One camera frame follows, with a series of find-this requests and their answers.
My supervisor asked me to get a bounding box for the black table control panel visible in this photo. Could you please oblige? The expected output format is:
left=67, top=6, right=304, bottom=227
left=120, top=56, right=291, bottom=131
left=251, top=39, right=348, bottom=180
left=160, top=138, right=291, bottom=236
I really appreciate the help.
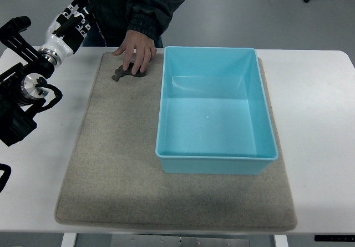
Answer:
left=314, top=234, right=355, bottom=243

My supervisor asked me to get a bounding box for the beige felt mat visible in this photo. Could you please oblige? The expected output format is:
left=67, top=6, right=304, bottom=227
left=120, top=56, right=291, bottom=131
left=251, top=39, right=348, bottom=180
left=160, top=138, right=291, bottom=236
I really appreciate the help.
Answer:
left=54, top=52, right=297, bottom=232

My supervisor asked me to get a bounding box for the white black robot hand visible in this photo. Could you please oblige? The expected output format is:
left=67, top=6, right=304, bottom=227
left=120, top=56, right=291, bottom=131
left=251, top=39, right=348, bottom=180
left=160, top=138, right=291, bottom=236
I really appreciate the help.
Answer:
left=39, top=0, right=94, bottom=67

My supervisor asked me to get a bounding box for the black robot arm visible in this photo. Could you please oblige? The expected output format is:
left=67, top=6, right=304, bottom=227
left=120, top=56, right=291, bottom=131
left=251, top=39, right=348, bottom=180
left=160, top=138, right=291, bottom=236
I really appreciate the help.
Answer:
left=1, top=16, right=63, bottom=146

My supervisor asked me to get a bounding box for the person's bare hand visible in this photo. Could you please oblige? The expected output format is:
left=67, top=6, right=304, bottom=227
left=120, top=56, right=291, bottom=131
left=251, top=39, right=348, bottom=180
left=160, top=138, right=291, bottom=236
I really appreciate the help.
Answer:
left=112, top=30, right=157, bottom=75

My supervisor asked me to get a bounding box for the blue plastic box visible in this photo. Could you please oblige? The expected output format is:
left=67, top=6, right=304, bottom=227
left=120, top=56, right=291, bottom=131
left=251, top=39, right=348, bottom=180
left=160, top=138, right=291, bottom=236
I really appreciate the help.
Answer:
left=155, top=46, right=279, bottom=175

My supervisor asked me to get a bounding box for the person's dark jacket torso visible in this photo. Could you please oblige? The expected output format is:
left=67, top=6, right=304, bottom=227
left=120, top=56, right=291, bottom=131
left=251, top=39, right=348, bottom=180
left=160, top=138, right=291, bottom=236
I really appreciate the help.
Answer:
left=76, top=0, right=131, bottom=47

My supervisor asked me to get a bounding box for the black braided cable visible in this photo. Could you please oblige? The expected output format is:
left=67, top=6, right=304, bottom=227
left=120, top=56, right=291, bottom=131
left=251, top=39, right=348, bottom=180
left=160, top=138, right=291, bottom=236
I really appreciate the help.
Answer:
left=0, top=163, right=12, bottom=194

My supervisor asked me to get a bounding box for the metal table frame bracket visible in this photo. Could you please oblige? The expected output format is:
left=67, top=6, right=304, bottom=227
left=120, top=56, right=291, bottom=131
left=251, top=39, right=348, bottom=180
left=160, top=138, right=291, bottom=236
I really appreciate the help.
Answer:
left=110, top=234, right=250, bottom=247

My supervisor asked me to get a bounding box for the brown hippo toy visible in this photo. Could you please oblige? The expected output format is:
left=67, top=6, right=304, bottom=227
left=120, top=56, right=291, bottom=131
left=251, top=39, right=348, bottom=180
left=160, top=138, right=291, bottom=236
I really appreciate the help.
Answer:
left=111, top=62, right=147, bottom=82

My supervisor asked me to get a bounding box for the dark jacket sleeve forearm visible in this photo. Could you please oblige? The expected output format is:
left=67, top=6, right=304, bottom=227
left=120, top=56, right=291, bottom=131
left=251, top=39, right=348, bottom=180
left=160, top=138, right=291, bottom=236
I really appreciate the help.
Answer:
left=126, top=0, right=185, bottom=41

